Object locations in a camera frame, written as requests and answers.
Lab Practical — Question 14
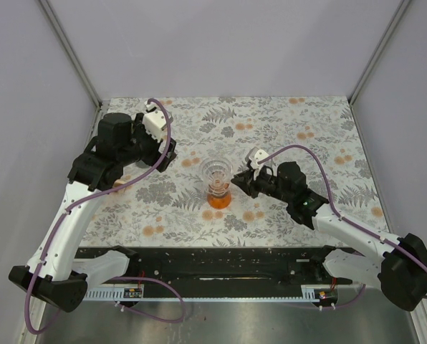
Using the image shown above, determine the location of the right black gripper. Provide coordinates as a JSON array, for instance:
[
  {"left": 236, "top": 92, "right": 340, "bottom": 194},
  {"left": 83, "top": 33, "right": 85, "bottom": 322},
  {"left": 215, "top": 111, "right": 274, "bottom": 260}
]
[{"left": 231, "top": 165, "right": 292, "bottom": 204}]

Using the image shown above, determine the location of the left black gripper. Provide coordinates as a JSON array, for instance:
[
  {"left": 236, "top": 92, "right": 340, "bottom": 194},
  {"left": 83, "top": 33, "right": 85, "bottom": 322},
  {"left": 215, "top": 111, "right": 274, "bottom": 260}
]
[{"left": 119, "top": 113, "right": 176, "bottom": 171}]

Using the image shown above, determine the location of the clear glass dripper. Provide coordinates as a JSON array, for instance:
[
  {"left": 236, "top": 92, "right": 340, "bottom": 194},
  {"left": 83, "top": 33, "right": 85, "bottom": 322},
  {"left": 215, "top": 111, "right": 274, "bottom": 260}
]
[{"left": 199, "top": 157, "right": 233, "bottom": 191}]

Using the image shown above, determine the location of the orange glass carafe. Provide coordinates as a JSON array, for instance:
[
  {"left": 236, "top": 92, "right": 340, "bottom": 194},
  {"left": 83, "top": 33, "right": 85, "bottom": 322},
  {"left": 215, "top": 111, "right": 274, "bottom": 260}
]
[{"left": 207, "top": 183, "right": 232, "bottom": 209}]

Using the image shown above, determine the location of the paper filter holder box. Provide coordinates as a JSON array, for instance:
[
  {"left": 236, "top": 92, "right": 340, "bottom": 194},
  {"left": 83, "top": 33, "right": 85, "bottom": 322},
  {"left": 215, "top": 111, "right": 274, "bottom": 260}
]
[{"left": 113, "top": 179, "right": 125, "bottom": 188}]

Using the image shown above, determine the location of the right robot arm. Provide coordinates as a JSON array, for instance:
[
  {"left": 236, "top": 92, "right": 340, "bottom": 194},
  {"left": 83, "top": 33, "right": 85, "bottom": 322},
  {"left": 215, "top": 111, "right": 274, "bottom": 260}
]
[{"left": 231, "top": 162, "right": 427, "bottom": 311}]

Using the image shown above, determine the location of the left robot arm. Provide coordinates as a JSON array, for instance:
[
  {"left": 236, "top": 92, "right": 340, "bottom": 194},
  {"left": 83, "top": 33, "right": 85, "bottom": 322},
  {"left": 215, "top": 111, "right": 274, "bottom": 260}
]
[{"left": 9, "top": 109, "right": 176, "bottom": 312}]

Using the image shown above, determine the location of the floral patterned mat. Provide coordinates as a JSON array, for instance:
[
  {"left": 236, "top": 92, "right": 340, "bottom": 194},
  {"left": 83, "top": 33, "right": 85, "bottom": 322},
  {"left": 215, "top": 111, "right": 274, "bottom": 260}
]
[{"left": 72, "top": 95, "right": 394, "bottom": 248}]

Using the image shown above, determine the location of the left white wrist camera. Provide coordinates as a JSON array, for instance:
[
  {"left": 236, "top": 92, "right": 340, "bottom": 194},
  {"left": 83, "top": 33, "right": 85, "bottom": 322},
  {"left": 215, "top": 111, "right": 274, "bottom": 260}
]
[{"left": 142, "top": 100, "right": 171, "bottom": 143}]

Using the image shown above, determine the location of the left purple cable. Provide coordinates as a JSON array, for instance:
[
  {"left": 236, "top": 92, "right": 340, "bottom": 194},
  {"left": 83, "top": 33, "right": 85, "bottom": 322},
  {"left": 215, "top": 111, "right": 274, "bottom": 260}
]
[{"left": 24, "top": 98, "right": 186, "bottom": 336}]

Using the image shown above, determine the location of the purple cable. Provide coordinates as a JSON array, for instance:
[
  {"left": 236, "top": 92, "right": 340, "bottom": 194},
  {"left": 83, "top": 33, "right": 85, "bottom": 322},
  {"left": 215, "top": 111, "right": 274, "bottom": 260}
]
[
  {"left": 256, "top": 144, "right": 427, "bottom": 311},
  {"left": 24, "top": 98, "right": 186, "bottom": 336}
]

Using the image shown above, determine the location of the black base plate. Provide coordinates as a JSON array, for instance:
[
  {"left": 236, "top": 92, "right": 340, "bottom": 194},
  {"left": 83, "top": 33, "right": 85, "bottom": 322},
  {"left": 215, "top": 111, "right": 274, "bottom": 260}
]
[{"left": 73, "top": 245, "right": 353, "bottom": 298}]

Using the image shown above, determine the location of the white slotted cable duct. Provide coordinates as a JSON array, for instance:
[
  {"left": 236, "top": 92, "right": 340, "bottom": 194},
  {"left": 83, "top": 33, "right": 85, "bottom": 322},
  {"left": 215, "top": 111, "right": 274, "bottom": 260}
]
[{"left": 84, "top": 281, "right": 336, "bottom": 302}]

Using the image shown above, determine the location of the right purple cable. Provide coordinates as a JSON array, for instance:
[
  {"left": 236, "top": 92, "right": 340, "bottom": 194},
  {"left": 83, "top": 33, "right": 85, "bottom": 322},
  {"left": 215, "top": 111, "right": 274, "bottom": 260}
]
[{"left": 256, "top": 144, "right": 427, "bottom": 311}]

